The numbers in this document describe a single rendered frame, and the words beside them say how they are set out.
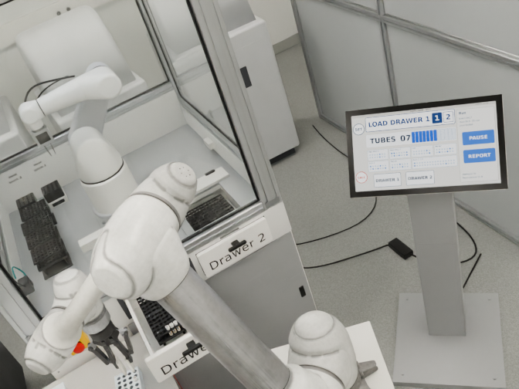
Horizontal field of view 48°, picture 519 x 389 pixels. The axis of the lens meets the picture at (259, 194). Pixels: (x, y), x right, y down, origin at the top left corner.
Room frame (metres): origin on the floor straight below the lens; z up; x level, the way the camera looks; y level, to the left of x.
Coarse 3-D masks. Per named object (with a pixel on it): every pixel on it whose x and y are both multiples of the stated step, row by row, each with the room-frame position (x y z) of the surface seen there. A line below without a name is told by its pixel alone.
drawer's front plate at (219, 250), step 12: (252, 228) 1.68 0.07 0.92; (264, 228) 1.70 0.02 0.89; (228, 240) 1.66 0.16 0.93; (240, 240) 1.67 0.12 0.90; (252, 240) 1.68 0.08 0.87; (264, 240) 1.69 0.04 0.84; (204, 252) 1.63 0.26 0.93; (216, 252) 1.64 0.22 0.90; (228, 252) 1.65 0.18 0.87; (240, 252) 1.66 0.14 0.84; (204, 264) 1.62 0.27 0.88; (216, 264) 1.63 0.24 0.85; (228, 264) 1.65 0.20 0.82
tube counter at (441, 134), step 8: (440, 128) 1.59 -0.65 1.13; (448, 128) 1.58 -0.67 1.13; (400, 136) 1.64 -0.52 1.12; (408, 136) 1.63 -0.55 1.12; (416, 136) 1.62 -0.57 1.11; (424, 136) 1.61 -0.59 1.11; (432, 136) 1.59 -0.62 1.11; (440, 136) 1.58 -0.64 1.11; (448, 136) 1.57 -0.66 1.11; (400, 144) 1.63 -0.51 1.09
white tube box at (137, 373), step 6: (132, 372) 1.33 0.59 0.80; (138, 372) 1.32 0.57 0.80; (114, 378) 1.32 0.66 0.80; (120, 378) 1.32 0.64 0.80; (126, 378) 1.31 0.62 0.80; (132, 378) 1.30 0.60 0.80; (138, 378) 1.29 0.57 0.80; (120, 384) 1.29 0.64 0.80; (126, 384) 1.29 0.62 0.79; (132, 384) 1.28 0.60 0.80; (138, 384) 1.28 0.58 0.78
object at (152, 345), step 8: (128, 304) 1.54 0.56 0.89; (136, 304) 1.58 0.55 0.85; (136, 312) 1.55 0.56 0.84; (136, 320) 1.45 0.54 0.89; (144, 320) 1.50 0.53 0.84; (144, 328) 1.46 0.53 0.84; (144, 336) 1.37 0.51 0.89; (152, 336) 1.41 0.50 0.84; (152, 344) 1.38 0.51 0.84; (168, 344) 1.35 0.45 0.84; (152, 352) 1.29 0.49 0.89
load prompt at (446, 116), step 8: (424, 112) 1.65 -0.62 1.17; (432, 112) 1.64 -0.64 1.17; (440, 112) 1.62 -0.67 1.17; (448, 112) 1.61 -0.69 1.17; (368, 120) 1.73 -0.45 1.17; (376, 120) 1.71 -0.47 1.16; (384, 120) 1.70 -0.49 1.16; (392, 120) 1.69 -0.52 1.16; (400, 120) 1.67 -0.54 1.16; (408, 120) 1.66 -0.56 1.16; (416, 120) 1.65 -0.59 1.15; (424, 120) 1.63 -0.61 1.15; (432, 120) 1.62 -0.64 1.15; (440, 120) 1.61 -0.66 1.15; (448, 120) 1.60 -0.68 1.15; (368, 128) 1.71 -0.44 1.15; (376, 128) 1.70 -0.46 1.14; (384, 128) 1.69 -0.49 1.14; (392, 128) 1.67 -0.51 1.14; (400, 128) 1.66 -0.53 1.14
